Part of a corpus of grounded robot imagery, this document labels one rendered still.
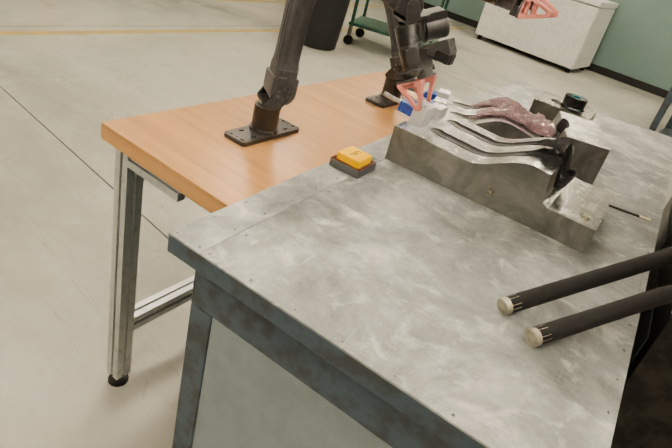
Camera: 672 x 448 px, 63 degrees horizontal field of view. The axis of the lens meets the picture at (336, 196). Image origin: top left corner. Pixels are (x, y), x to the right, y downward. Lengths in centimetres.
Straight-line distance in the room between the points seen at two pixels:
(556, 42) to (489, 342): 724
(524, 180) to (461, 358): 52
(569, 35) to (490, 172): 674
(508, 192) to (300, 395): 64
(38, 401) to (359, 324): 111
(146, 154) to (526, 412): 84
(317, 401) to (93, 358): 104
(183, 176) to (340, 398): 52
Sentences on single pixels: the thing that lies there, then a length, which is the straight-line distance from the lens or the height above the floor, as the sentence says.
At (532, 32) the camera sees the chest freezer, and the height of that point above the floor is 33.
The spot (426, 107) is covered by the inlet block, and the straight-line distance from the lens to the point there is 136.
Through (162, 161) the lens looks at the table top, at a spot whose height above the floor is 80.
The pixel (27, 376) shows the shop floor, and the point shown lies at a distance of 181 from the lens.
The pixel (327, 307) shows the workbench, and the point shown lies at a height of 80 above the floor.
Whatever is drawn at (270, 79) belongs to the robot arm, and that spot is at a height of 94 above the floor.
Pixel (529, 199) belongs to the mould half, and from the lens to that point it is 126.
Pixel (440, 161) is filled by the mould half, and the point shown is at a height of 85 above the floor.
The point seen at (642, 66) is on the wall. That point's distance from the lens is 861.
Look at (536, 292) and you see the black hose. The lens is 98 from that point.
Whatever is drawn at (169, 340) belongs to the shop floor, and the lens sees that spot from 187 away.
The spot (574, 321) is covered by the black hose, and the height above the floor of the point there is 84.
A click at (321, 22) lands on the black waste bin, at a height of 26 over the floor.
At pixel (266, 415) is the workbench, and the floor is 55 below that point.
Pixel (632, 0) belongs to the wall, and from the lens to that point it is 865.
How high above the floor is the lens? 133
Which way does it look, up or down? 28 degrees down
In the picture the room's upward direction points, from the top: 15 degrees clockwise
